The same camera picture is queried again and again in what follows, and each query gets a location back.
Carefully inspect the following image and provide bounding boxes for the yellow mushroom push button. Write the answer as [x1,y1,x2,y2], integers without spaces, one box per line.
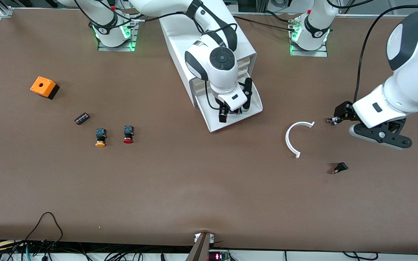
[95,128,107,148]

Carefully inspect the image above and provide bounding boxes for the white curved plastic arc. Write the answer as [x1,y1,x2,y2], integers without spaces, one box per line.
[285,121,315,159]

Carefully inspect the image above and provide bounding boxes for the small device with red display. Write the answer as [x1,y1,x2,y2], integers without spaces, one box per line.
[208,250,231,261]

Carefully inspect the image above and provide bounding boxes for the small black red switch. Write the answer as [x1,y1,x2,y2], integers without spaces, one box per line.
[332,162,349,175]

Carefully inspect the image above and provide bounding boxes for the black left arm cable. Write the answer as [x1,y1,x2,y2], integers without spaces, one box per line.
[354,4,418,105]

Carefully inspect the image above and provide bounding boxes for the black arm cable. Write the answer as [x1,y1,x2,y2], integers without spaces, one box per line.
[354,4,418,105]
[73,0,239,111]

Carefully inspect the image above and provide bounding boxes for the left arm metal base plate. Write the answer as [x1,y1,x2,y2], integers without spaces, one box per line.
[290,16,328,57]

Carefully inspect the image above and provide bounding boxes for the black power cable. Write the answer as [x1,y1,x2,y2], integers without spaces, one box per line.
[265,10,294,22]
[233,15,294,31]

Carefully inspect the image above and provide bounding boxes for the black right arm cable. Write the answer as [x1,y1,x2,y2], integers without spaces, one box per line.
[73,0,239,111]

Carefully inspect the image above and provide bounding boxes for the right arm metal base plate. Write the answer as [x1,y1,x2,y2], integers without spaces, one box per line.
[97,13,139,52]

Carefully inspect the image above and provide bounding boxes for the grey camera support post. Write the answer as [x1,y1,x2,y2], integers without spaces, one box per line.
[185,232,215,261]

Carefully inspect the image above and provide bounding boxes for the short black cable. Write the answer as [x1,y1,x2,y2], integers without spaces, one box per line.
[343,251,378,260]

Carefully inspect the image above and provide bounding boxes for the orange button enclosure box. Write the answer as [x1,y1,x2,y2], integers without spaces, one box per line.
[30,76,60,100]

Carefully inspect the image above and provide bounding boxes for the tangled black cable bundle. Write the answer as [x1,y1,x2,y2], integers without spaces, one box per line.
[0,237,195,261]

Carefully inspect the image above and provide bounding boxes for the looped black cable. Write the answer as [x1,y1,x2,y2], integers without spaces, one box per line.
[24,212,64,250]

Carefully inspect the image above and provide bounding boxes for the aluminium frame profile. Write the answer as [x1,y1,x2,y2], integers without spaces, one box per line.
[0,0,13,17]

